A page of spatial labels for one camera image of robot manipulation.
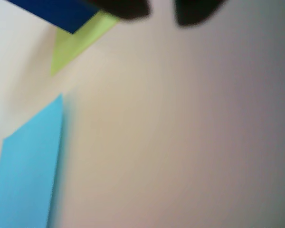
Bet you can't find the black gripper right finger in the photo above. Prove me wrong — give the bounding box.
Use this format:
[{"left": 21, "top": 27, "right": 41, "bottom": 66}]
[{"left": 173, "top": 0, "right": 225, "bottom": 27}]

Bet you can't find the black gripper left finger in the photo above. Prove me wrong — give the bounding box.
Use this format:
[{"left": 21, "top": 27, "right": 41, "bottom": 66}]
[{"left": 82, "top": 0, "right": 152, "bottom": 20}]

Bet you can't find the green paper square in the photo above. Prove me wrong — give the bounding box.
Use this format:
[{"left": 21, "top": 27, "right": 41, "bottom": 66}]
[{"left": 49, "top": 10, "right": 121, "bottom": 76}]

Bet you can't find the light blue paper square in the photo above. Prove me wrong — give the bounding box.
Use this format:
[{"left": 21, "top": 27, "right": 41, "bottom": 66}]
[{"left": 0, "top": 93, "right": 64, "bottom": 228}]

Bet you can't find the large blue cube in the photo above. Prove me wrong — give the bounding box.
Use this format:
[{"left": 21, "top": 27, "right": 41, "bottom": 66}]
[{"left": 6, "top": 0, "right": 103, "bottom": 35}]

